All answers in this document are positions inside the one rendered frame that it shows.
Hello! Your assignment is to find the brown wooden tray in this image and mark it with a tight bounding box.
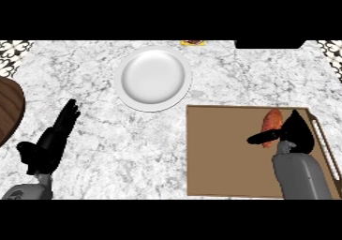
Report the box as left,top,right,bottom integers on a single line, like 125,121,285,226
184,104,342,201

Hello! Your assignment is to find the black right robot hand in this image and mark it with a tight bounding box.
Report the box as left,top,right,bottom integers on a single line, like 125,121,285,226
245,109,315,155

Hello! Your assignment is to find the dark wooden round board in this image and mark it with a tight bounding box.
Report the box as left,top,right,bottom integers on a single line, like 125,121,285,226
0,76,27,154

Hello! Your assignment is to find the orange sweet potato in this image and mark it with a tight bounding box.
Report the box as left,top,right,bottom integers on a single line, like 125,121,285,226
261,108,285,149

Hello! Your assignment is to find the yellow packet with brown print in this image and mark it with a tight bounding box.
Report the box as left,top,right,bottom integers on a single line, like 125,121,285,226
178,39,208,47

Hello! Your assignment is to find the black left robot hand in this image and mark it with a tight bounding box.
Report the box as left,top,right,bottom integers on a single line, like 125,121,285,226
15,98,81,176

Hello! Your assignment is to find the black flat appliance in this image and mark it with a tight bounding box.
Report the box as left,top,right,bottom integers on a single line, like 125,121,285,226
234,39,308,50

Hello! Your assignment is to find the white oval plate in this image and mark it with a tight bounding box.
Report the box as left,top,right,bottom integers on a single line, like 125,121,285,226
114,45,193,113

